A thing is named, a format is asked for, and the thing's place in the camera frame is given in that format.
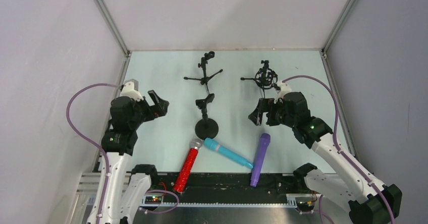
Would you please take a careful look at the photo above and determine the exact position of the left circuit board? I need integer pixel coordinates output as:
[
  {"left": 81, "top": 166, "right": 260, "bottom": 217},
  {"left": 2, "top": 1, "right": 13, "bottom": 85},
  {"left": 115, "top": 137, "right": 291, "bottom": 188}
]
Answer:
[{"left": 144, "top": 195, "right": 163, "bottom": 205}]

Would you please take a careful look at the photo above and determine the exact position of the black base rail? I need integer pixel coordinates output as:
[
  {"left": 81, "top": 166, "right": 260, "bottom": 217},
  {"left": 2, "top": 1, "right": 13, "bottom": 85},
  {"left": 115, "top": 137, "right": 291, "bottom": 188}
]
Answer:
[{"left": 121, "top": 163, "right": 320, "bottom": 206}]

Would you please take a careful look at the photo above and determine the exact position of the red glitter microphone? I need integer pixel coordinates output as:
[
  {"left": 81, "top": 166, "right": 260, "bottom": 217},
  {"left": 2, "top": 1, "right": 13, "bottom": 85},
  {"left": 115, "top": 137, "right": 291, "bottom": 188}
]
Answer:
[{"left": 173, "top": 138, "right": 203, "bottom": 193}]

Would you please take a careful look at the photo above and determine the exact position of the blue microphone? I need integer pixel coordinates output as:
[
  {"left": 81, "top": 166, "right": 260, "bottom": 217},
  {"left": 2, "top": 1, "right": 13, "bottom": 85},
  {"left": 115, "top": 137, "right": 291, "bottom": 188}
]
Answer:
[{"left": 203, "top": 138, "right": 253, "bottom": 170}]

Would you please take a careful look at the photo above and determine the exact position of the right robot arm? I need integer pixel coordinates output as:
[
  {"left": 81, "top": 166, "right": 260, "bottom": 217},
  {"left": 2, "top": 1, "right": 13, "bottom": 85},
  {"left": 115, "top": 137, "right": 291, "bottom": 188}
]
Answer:
[{"left": 248, "top": 92, "right": 402, "bottom": 223}]

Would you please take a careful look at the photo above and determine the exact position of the black tripod mic stand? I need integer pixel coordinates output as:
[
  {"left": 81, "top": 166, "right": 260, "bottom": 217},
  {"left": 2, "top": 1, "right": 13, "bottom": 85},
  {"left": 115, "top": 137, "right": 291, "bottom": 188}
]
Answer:
[{"left": 183, "top": 51, "right": 223, "bottom": 94}]

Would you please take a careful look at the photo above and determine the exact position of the black shock-mount tripod stand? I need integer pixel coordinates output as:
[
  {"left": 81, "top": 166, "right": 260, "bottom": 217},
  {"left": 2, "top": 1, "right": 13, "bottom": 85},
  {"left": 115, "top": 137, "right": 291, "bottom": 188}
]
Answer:
[{"left": 240, "top": 60, "right": 280, "bottom": 98}]

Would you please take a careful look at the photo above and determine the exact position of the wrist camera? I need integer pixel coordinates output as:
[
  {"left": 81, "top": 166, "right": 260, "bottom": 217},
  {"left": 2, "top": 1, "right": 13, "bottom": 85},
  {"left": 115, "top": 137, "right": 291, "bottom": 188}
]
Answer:
[
  {"left": 274, "top": 81, "right": 292, "bottom": 103},
  {"left": 119, "top": 79, "right": 145, "bottom": 101}
]

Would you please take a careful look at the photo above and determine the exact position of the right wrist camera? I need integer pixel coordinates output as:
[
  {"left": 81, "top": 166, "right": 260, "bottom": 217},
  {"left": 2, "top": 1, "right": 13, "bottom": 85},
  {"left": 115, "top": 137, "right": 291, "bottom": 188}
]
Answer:
[{"left": 274, "top": 81, "right": 292, "bottom": 103}]

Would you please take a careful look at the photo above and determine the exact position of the purple microphone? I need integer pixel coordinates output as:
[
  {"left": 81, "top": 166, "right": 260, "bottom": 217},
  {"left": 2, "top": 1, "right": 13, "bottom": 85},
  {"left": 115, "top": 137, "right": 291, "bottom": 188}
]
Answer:
[{"left": 250, "top": 133, "right": 271, "bottom": 187}]

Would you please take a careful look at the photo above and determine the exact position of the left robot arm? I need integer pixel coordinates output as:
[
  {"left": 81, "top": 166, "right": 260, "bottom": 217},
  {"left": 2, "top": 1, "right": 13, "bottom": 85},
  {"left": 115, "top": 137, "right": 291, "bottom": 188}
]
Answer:
[{"left": 87, "top": 89, "right": 169, "bottom": 223}]

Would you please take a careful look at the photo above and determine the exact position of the black round-base mic stand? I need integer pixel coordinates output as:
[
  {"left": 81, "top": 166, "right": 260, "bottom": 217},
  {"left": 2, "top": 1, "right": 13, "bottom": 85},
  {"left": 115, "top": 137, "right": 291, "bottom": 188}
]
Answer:
[{"left": 195, "top": 93, "right": 219, "bottom": 140}]

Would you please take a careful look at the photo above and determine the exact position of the circuit board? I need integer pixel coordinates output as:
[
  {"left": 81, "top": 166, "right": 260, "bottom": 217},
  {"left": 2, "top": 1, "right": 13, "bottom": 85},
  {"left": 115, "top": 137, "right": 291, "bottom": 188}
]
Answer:
[
  {"left": 297, "top": 201, "right": 314, "bottom": 210},
  {"left": 144, "top": 195, "right": 163, "bottom": 205}
]

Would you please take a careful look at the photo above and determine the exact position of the right circuit board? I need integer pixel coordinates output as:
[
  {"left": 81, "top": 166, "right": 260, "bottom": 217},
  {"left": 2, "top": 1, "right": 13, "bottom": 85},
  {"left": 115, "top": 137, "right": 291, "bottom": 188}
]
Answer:
[{"left": 297, "top": 201, "right": 314, "bottom": 210}]

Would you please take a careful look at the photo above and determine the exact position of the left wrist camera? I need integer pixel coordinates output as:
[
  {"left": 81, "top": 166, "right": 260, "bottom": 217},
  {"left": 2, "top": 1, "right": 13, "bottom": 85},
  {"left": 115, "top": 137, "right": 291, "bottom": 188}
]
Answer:
[{"left": 119, "top": 79, "right": 145, "bottom": 101}]

